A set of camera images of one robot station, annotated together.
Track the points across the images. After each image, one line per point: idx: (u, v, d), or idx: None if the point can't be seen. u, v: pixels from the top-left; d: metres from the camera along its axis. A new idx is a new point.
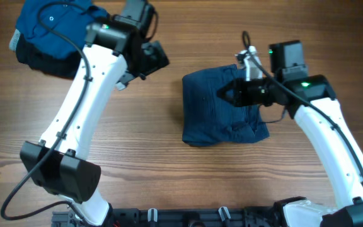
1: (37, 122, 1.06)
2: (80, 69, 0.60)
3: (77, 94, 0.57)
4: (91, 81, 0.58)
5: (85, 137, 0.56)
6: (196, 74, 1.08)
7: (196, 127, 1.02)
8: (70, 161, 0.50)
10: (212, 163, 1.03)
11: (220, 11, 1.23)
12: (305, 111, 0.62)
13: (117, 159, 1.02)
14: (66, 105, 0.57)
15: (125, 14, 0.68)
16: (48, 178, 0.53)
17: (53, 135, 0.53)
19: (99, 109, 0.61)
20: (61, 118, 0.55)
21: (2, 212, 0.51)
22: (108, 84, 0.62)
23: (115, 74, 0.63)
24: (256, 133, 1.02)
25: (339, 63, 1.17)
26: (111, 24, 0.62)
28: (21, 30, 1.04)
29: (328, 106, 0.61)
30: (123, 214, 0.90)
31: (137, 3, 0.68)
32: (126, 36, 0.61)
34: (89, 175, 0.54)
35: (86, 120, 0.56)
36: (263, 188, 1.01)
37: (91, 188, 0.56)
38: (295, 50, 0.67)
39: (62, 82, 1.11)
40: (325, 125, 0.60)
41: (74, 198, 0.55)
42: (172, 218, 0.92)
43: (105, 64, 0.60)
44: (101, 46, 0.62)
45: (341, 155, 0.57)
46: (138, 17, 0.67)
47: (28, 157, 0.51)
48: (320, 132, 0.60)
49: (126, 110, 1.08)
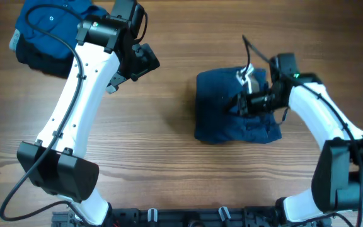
1: (36, 122, 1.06)
2: (74, 67, 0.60)
3: (70, 92, 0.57)
4: (85, 79, 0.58)
5: (82, 135, 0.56)
6: (213, 71, 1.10)
7: (209, 123, 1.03)
8: (67, 160, 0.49)
10: (211, 162, 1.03)
11: (220, 11, 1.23)
12: (295, 92, 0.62)
13: (116, 159, 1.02)
14: (60, 104, 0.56)
15: (115, 14, 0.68)
16: (47, 178, 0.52)
17: (50, 134, 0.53)
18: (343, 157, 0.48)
19: (95, 108, 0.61)
20: (57, 117, 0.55)
21: (0, 214, 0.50)
22: (103, 82, 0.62)
23: (109, 71, 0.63)
24: (269, 134, 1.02)
25: (339, 63, 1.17)
26: (101, 21, 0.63)
28: (21, 31, 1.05)
29: (316, 87, 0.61)
30: (123, 214, 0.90)
31: (126, 2, 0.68)
32: (117, 33, 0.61)
34: (87, 174, 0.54)
35: (81, 118, 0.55)
36: (263, 189, 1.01)
37: (89, 186, 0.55)
38: (292, 60, 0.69)
39: (61, 82, 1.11)
40: (309, 93, 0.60)
41: (73, 198, 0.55)
42: (171, 218, 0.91)
43: (97, 62, 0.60)
44: (92, 44, 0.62)
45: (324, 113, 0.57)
46: (129, 16, 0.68)
47: (27, 156, 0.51)
48: (308, 103, 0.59)
49: (126, 110, 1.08)
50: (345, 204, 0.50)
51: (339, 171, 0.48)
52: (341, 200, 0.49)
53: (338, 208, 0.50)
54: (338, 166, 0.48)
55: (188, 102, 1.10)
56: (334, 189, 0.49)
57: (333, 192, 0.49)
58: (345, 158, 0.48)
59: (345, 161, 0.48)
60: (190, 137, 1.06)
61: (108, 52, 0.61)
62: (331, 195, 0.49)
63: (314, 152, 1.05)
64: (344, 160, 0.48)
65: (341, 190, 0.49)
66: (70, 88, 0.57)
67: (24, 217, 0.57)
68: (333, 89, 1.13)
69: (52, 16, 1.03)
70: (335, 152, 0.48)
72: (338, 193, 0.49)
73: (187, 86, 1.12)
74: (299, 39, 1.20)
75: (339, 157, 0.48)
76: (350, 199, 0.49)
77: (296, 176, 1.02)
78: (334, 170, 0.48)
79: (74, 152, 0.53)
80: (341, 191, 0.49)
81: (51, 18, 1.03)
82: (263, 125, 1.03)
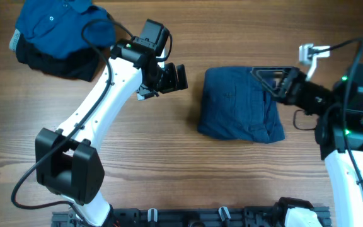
1: (37, 122, 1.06)
2: (103, 74, 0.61)
3: (97, 94, 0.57)
4: (113, 84, 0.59)
5: (100, 133, 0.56)
6: (221, 69, 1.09)
7: (215, 119, 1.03)
8: (85, 151, 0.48)
10: (212, 163, 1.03)
11: (220, 11, 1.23)
12: (338, 159, 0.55)
13: (116, 159, 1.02)
14: (86, 101, 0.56)
15: (142, 36, 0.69)
16: (56, 171, 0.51)
17: (72, 125, 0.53)
18: None
19: (115, 113, 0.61)
20: (80, 111, 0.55)
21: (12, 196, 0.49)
22: (127, 91, 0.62)
23: (134, 85, 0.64)
24: (271, 136, 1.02)
25: (339, 63, 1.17)
26: (133, 45, 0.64)
28: (21, 30, 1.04)
29: (362, 162, 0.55)
30: (123, 214, 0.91)
31: (154, 26, 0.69)
32: (145, 57, 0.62)
34: (96, 174, 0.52)
35: (104, 117, 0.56)
36: (263, 189, 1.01)
37: (93, 190, 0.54)
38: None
39: (62, 82, 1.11)
40: (351, 172, 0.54)
41: (75, 200, 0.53)
42: (171, 219, 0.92)
43: (127, 72, 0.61)
44: (123, 60, 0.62)
45: (353, 200, 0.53)
46: (156, 39, 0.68)
47: (44, 143, 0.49)
48: (343, 186, 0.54)
49: (126, 110, 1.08)
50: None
51: None
52: None
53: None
54: None
55: (188, 103, 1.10)
56: None
57: None
58: None
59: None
60: (190, 137, 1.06)
61: (137, 67, 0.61)
62: None
63: (314, 152, 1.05)
64: None
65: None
66: (97, 91, 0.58)
67: (33, 208, 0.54)
68: None
69: (52, 16, 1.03)
70: None
72: None
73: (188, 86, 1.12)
74: (299, 39, 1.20)
75: None
76: None
77: (295, 175, 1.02)
78: None
79: (91, 144, 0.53)
80: None
81: (51, 18, 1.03)
82: (265, 127, 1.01)
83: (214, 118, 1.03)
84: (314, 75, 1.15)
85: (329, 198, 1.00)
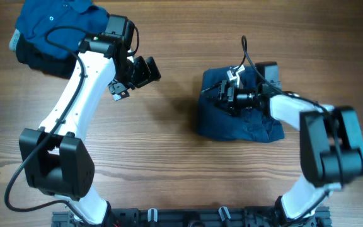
1: (36, 122, 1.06)
2: (75, 69, 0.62)
3: (72, 87, 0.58)
4: (86, 77, 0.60)
5: (82, 125, 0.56)
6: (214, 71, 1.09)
7: (212, 122, 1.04)
8: (69, 142, 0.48)
10: (211, 163, 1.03)
11: (220, 11, 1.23)
12: (275, 101, 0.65)
13: (116, 159, 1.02)
14: (63, 96, 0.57)
15: (108, 29, 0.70)
16: (45, 170, 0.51)
17: (53, 122, 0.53)
18: (322, 124, 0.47)
19: (94, 104, 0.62)
20: (60, 108, 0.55)
21: (5, 203, 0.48)
22: (101, 82, 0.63)
23: (108, 75, 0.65)
24: (270, 135, 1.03)
25: (339, 63, 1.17)
26: (101, 37, 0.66)
28: (21, 31, 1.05)
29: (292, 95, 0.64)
30: (123, 214, 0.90)
31: (118, 19, 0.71)
32: (113, 47, 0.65)
34: (86, 165, 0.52)
35: (83, 109, 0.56)
36: (263, 189, 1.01)
37: (86, 183, 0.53)
38: (273, 70, 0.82)
39: (61, 82, 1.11)
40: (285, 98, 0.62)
41: (70, 196, 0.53)
42: (171, 219, 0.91)
43: (99, 64, 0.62)
44: (92, 53, 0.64)
45: (293, 102, 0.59)
46: (123, 31, 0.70)
47: (29, 143, 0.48)
48: (283, 102, 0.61)
49: (126, 110, 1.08)
50: (332, 176, 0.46)
51: (318, 133, 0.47)
52: (328, 166, 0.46)
53: (325, 180, 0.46)
54: (317, 131, 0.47)
55: (188, 103, 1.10)
56: (318, 154, 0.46)
57: (317, 158, 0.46)
58: (322, 123, 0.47)
59: (322, 123, 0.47)
60: (190, 137, 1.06)
61: (108, 57, 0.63)
62: (316, 161, 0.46)
63: None
64: (322, 133, 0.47)
65: (326, 156, 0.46)
66: (72, 86, 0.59)
67: (28, 210, 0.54)
68: (333, 89, 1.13)
69: (52, 16, 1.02)
70: (313, 120, 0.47)
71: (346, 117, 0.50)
72: (324, 159, 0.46)
73: (188, 86, 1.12)
74: (299, 39, 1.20)
75: (321, 123, 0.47)
76: (336, 164, 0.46)
77: (296, 175, 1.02)
78: (314, 138, 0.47)
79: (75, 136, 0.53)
80: (325, 157, 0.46)
81: (51, 18, 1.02)
82: (262, 127, 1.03)
83: (212, 118, 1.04)
84: (314, 75, 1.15)
85: (330, 198, 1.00)
